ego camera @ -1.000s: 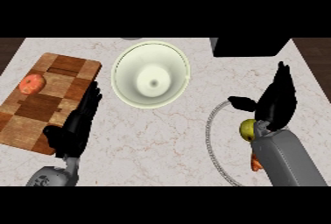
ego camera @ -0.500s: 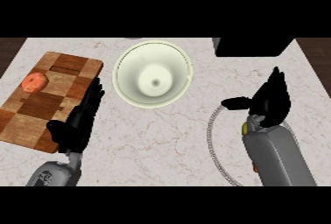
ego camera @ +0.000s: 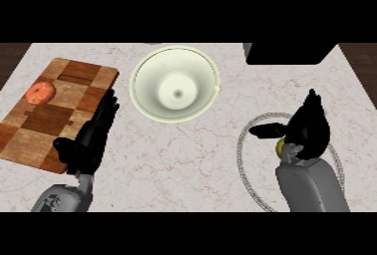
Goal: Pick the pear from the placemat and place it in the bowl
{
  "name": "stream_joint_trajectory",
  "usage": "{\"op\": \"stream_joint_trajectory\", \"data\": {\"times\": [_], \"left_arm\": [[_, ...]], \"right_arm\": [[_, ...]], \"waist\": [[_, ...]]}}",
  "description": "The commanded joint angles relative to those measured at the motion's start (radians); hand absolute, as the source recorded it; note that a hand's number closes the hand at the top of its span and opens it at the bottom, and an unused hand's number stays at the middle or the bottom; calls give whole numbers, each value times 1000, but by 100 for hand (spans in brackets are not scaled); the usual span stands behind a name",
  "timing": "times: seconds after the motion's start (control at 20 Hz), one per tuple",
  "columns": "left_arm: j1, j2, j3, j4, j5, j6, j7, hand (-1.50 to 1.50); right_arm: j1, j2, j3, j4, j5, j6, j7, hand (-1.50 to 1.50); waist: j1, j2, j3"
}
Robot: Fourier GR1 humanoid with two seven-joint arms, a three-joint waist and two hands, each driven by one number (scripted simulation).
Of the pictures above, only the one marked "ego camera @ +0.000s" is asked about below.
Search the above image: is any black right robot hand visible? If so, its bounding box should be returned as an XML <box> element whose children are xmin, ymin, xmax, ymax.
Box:
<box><xmin>247</xmin><ymin>88</ymin><xmax>332</xmax><ymax>161</ymax></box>

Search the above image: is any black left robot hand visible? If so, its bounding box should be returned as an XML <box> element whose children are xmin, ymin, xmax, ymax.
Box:
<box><xmin>52</xmin><ymin>88</ymin><xmax>122</xmax><ymax>176</ymax></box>

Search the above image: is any yellow-green pear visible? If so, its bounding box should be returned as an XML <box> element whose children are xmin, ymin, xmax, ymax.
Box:
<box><xmin>274</xmin><ymin>138</ymin><xmax>289</xmax><ymax>161</ymax></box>

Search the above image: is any pale cream bowl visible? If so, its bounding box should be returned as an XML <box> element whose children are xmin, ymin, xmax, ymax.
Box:
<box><xmin>129</xmin><ymin>45</ymin><xmax>222</xmax><ymax>125</ymax></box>

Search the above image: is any checkered wooden cutting board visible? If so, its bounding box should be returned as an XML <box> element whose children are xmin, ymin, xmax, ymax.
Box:
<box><xmin>0</xmin><ymin>57</ymin><xmax>122</xmax><ymax>175</ymax></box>

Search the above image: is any orange-red round fruit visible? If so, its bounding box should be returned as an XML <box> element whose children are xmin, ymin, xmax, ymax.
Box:
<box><xmin>26</xmin><ymin>81</ymin><xmax>58</xmax><ymax>107</ymax></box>

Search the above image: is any black appliance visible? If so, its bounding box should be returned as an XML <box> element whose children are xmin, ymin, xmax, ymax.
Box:
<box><xmin>242</xmin><ymin>43</ymin><xmax>339</xmax><ymax>66</ymax></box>

